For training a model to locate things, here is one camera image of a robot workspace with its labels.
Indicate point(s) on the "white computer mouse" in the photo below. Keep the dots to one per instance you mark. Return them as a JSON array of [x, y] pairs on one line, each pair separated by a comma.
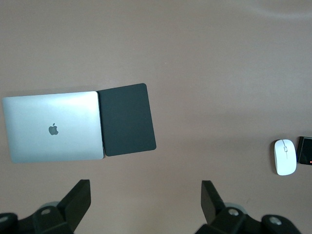
[[285, 158]]

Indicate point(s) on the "brown table cover mat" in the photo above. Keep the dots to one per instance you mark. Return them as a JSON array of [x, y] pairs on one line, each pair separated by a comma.
[[195, 61]]

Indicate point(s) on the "black mouse pad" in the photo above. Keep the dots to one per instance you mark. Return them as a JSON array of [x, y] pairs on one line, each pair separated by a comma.
[[126, 119]]

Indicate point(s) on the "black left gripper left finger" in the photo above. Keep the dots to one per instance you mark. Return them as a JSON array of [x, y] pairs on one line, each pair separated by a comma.
[[73, 207]]

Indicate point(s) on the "silver closed laptop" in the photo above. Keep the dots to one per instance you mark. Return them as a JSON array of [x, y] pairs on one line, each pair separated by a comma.
[[53, 117]]

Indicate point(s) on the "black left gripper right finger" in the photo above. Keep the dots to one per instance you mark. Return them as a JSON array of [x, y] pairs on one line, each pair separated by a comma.
[[214, 207]]

